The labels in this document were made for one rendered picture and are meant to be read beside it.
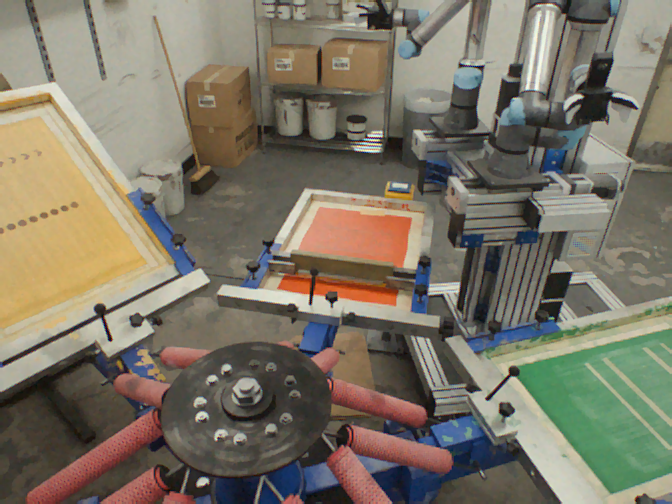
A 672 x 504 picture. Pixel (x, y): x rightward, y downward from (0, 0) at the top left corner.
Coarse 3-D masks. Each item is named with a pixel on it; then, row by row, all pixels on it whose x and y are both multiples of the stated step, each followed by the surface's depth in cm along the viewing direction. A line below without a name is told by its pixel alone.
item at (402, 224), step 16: (368, 224) 212; (384, 224) 213; (400, 224) 213; (400, 240) 202; (352, 256) 192; (368, 256) 192; (400, 256) 193; (352, 288) 176; (368, 288) 176; (384, 288) 176
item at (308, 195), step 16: (304, 192) 228; (320, 192) 228; (336, 192) 228; (304, 208) 218; (400, 208) 222; (416, 208) 221; (432, 208) 218; (288, 224) 204; (432, 224) 206; (288, 240) 200; (368, 304) 163
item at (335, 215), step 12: (324, 216) 217; (336, 216) 217; (348, 216) 218; (360, 216) 218; (312, 228) 209; (312, 240) 201; (324, 252) 194; (336, 252) 194; (348, 252) 194; (288, 276) 181; (300, 276) 181; (276, 288) 175; (288, 288) 175; (300, 288) 175; (324, 288) 176; (336, 288) 176
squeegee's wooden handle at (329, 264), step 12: (300, 252) 175; (312, 252) 175; (300, 264) 176; (312, 264) 175; (324, 264) 174; (336, 264) 173; (348, 264) 172; (360, 264) 171; (372, 264) 170; (384, 264) 170; (360, 276) 174; (372, 276) 173; (384, 276) 172
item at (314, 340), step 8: (312, 328) 146; (320, 328) 146; (328, 328) 147; (304, 336) 143; (312, 336) 143; (320, 336) 143; (304, 344) 140; (312, 344) 140; (320, 344) 140; (304, 352) 139; (312, 352) 139
